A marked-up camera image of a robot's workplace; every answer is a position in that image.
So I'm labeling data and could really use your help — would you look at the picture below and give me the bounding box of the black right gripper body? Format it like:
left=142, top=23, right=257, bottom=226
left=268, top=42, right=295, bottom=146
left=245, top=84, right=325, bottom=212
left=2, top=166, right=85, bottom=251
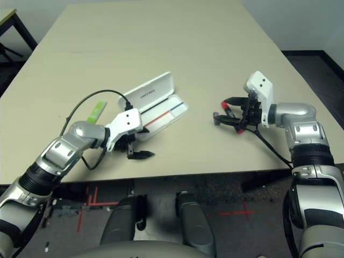
left=240, top=91, right=263, bottom=128

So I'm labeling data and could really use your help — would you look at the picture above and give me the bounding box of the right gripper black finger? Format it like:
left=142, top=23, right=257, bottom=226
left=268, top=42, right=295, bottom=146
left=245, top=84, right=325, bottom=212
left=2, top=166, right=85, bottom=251
left=214, top=114, right=244, bottom=126
left=225, top=97, right=247, bottom=106

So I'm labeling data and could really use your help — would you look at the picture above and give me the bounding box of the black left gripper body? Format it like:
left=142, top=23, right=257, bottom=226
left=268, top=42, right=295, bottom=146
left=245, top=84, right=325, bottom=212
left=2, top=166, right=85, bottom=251
left=114, top=131, right=142, bottom=153

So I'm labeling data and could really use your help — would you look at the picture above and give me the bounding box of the black marker with red cap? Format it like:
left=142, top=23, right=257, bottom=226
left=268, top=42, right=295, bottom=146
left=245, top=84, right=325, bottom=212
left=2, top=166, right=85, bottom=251
left=221, top=101, right=245, bottom=134

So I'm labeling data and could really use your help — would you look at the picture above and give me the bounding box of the white plastic pencil case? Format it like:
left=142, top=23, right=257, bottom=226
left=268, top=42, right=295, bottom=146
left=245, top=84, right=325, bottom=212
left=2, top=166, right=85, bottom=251
left=117, top=71, right=190, bottom=142

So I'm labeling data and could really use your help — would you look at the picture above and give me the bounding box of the green highlighter pen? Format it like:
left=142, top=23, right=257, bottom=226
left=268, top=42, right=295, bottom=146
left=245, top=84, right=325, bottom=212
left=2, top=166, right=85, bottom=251
left=85, top=101, right=108, bottom=125

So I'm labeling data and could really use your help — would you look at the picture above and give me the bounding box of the dark grey robot left leg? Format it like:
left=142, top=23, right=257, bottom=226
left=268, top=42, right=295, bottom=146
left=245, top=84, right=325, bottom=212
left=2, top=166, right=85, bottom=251
left=99, top=195, right=148, bottom=245

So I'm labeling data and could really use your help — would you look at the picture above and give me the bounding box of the dark grey robot leg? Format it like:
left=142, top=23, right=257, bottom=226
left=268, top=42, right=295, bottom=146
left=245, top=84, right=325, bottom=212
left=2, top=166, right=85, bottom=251
left=99, top=195, right=148, bottom=245
left=175, top=191, right=217, bottom=257

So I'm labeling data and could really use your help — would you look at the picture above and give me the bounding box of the dark grey robot right leg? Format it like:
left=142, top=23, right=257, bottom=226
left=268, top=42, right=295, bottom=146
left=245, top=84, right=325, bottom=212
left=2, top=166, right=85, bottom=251
left=175, top=191, right=217, bottom=257

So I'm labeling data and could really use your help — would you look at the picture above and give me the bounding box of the grey robot torso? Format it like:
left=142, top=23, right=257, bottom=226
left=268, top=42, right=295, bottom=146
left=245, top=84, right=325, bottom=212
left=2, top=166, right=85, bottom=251
left=69, top=240, right=216, bottom=258

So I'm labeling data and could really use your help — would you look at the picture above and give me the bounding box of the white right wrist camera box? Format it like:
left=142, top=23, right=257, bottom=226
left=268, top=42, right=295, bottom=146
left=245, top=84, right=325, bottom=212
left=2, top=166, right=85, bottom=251
left=243, top=70, right=275, bottom=127

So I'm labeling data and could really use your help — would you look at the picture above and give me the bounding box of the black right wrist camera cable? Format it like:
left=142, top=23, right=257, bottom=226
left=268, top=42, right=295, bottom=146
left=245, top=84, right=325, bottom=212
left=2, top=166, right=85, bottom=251
left=241, top=126, right=295, bottom=169

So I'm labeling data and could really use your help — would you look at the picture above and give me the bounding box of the beige side table black frame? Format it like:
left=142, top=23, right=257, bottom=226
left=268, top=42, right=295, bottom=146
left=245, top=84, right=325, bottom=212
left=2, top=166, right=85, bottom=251
left=0, top=8, right=37, bottom=51

